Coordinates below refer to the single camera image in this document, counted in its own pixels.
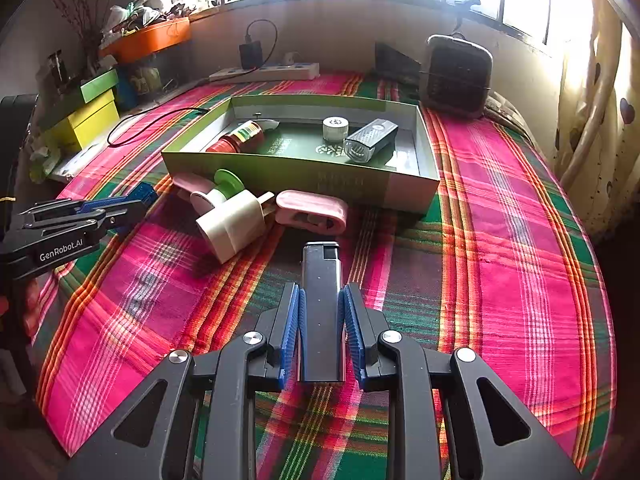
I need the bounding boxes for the cream heart-print curtain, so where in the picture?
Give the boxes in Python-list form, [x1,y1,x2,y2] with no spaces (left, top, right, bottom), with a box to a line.
[552,0,640,231]

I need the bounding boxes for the black cable with plug end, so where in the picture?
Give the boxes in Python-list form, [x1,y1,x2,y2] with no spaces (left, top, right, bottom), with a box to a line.
[107,107,211,149]

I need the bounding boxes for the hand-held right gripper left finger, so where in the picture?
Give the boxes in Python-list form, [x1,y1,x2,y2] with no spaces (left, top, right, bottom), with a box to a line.
[60,282,307,480]

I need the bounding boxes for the black studded rectangular device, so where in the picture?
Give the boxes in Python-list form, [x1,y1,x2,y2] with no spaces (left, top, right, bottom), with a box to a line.
[343,118,400,165]

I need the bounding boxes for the white long package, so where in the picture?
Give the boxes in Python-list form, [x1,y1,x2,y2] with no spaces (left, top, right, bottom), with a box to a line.
[50,144,109,181]

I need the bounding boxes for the silver rectangular lighter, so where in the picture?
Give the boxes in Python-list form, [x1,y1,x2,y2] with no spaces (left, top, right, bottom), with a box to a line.
[298,241,347,385]

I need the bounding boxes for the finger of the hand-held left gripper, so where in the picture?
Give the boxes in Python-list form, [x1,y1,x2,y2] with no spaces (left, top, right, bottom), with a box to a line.
[22,183,157,221]
[24,200,147,241]

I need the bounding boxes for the grey and black fan heater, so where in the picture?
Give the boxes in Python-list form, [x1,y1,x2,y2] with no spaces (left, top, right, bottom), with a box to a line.
[418,33,494,120]

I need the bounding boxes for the green and white spool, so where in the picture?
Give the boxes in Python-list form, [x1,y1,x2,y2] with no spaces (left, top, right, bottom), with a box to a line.
[190,168,247,219]

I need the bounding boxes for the pink oval gadget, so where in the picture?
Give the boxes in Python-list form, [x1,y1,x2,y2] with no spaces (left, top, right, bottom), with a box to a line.
[275,189,349,235]
[172,172,216,201]

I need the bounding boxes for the red bottle yellow label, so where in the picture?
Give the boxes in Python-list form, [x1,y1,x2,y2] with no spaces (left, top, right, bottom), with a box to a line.
[204,120,265,154]

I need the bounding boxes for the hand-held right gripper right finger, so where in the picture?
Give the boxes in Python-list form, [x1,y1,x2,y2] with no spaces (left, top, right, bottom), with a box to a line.
[336,282,584,480]

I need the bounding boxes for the black charger brick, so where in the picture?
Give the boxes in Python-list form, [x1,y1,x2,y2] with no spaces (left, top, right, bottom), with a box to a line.
[238,41,264,69]

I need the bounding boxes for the black looped charger cable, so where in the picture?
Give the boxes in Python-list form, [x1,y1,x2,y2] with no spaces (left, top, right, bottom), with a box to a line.
[244,18,279,69]

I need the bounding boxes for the black window latch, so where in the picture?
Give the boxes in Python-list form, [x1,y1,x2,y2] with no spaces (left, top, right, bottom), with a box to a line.
[452,0,481,36]

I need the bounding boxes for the green cardboard box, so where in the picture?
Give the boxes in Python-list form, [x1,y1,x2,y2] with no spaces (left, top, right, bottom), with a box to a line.
[160,93,441,219]

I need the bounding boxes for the dried branches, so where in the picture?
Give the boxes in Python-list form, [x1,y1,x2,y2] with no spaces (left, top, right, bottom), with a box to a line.
[47,0,101,61]

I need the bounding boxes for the pile of crumpled bags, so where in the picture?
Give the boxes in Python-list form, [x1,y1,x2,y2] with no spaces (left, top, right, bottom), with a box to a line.
[102,0,201,41]

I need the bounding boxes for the white round jar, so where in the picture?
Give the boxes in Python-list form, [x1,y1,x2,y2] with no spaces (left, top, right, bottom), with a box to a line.
[322,116,350,144]

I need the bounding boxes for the yellow green storage boxes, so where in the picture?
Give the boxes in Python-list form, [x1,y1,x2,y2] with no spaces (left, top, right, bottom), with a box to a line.
[40,68,120,129]

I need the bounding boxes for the white power strip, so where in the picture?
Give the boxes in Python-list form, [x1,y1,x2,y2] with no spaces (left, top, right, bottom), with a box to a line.
[208,61,321,83]

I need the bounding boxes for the orange plastic tray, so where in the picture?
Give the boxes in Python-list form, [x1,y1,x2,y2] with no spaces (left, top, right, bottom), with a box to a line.
[98,16,193,64]

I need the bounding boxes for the blue box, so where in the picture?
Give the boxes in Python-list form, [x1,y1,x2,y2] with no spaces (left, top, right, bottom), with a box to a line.
[117,77,140,111]

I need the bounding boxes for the white charger adapter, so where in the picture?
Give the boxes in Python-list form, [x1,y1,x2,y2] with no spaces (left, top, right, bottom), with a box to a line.
[195,190,276,265]

